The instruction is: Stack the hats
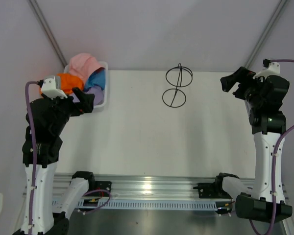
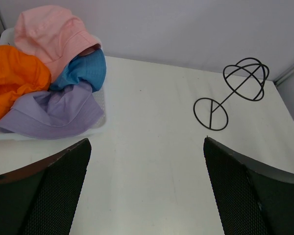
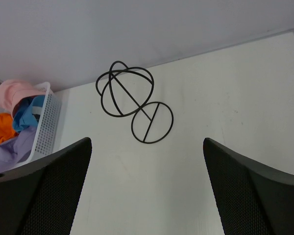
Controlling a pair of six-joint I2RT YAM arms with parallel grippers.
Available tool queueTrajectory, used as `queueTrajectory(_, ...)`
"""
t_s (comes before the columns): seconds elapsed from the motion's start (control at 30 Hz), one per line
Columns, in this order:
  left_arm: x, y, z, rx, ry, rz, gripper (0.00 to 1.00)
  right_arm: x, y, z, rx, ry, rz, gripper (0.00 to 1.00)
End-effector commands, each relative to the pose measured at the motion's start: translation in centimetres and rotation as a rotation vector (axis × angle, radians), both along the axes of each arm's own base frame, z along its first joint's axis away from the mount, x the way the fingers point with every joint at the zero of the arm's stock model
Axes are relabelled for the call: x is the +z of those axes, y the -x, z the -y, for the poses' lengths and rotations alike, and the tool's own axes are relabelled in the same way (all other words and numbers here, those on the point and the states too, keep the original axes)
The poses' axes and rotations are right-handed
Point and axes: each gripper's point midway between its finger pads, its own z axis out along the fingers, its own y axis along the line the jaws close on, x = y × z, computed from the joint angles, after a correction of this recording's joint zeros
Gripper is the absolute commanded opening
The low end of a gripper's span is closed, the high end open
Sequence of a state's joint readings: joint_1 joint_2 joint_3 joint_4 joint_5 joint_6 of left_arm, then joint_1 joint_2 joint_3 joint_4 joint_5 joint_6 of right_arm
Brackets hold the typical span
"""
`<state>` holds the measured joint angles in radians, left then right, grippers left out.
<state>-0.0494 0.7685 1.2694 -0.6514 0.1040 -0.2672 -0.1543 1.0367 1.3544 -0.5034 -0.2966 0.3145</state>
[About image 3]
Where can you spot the lavender bucket hat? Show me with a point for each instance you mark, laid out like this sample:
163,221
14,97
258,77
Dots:
17,148

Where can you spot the white perforated plastic basket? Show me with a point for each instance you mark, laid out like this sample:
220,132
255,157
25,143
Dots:
47,126

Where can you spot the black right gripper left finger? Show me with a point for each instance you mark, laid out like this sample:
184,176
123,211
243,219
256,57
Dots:
41,197

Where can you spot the pink bucket hat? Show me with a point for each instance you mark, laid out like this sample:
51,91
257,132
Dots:
13,91

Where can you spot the orange bucket hat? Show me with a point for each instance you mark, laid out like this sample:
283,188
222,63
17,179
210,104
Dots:
6,130

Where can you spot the black wire hat stand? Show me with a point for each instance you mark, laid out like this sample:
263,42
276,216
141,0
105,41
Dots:
148,108

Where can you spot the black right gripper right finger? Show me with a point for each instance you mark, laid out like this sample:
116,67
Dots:
252,198

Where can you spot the blue bucket hat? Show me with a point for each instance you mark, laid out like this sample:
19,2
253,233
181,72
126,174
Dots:
28,113

